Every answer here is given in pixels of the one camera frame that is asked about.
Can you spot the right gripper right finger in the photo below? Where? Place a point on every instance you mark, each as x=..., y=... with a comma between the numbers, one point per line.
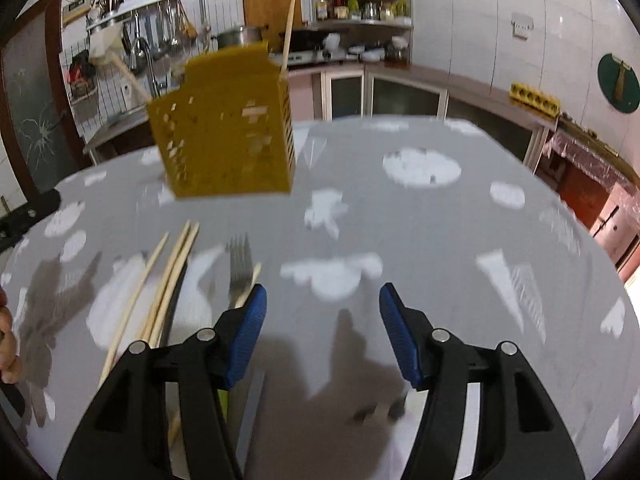
x=487, y=403

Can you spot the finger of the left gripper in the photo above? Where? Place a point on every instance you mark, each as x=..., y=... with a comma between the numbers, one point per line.
x=17, y=223

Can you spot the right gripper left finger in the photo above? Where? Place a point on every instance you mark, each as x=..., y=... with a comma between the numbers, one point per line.
x=124, y=432

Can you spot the lone wooden chopstick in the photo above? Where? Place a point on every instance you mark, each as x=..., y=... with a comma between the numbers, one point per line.
x=287, y=38

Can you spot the kitchen counter with cabinets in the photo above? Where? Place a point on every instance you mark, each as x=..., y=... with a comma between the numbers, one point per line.
x=330, y=91

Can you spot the person's left hand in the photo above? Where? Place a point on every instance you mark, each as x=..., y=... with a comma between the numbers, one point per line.
x=10, y=364

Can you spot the brown framed glass door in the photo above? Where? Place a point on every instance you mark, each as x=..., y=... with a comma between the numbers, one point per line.
x=38, y=130

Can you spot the silver metal fork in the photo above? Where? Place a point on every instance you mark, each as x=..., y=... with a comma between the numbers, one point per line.
x=241, y=265

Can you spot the wooden chopstick under fork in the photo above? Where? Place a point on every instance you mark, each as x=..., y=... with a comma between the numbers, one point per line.
x=245, y=292

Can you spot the grey patterned tablecloth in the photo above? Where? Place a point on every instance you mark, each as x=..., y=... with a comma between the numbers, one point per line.
x=464, y=231

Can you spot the yellow perforated utensil holder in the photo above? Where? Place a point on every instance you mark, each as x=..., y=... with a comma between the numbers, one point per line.
x=227, y=130

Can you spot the stainless steel cooking pot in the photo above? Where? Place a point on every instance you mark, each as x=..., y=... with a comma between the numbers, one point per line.
x=238, y=36

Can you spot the wooden board on side table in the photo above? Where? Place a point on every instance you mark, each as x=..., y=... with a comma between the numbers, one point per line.
x=587, y=138

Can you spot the silver induction stove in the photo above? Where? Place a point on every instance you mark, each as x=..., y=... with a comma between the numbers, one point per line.
x=296, y=60

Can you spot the yellow egg tray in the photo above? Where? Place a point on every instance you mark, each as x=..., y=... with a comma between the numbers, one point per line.
x=534, y=99

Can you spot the rectangular wooden cutting board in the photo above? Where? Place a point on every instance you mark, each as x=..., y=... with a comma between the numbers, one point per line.
x=271, y=15

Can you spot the black wok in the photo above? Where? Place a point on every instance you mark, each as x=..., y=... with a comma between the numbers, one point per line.
x=307, y=40

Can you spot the corner metal shelf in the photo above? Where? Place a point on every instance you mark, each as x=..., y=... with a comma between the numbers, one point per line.
x=368, y=30

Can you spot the green handled utensil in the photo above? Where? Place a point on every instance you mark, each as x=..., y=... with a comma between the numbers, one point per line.
x=223, y=397

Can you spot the wall utensil rack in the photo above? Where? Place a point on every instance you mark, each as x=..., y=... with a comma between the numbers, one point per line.
x=153, y=33

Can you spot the green round wall board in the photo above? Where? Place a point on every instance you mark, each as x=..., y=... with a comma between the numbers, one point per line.
x=618, y=83

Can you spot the white wall socket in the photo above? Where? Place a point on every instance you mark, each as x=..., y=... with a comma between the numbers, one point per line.
x=522, y=25

